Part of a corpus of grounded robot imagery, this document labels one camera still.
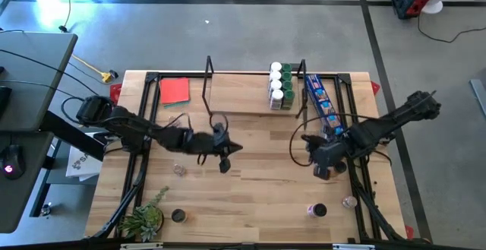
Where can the red paper folder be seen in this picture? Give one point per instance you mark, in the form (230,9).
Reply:
(174,90)

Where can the black keyboard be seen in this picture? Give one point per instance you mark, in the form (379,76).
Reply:
(4,102)

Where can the blue cracker box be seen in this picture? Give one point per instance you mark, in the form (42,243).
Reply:
(320,98)

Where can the green paper folder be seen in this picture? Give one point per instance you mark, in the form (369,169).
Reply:
(176,105)

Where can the desk caster wheel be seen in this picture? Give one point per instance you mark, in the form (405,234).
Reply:
(45,209)

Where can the black-lid purple-label spice jar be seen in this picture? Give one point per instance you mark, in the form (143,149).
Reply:
(319,209)

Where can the grey metal bar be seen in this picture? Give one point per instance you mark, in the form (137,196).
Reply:
(479,94)

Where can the wooden shelf with black frame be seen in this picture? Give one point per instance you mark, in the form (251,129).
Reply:
(243,94)

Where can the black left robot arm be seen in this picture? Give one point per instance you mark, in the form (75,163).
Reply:
(133,126)

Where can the black-lid orange spice jar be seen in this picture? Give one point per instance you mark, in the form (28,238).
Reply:
(178,215)

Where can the black power plug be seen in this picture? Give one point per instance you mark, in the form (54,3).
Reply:
(113,74)

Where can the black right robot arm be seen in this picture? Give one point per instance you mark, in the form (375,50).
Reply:
(379,128)

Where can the black kitchen knife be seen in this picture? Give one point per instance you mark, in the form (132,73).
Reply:
(305,121)

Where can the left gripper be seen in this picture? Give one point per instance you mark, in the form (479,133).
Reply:
(205,143)

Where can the black diagonal beam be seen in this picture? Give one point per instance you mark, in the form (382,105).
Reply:
(72,138)

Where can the red corner bracket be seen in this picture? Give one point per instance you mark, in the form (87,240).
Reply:
(375,88)
(115,95)
(409,232)

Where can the black metal rig frame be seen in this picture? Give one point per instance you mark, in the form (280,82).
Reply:
(152,77)

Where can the silver bracket strip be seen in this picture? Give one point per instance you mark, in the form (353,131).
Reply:
(141,246)
(353,247)

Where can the potted succulent plant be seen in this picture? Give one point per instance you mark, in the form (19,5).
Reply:
(146,219)

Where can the white printed paper sheet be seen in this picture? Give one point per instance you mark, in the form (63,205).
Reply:
(81,164)

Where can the black computer mouse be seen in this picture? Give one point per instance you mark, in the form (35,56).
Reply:
(12,162)

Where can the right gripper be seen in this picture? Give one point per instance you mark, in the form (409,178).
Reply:
(330,153)

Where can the grey office desk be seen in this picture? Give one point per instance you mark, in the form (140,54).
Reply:
(34,64)

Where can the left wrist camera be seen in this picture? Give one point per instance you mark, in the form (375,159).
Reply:
(219,132)

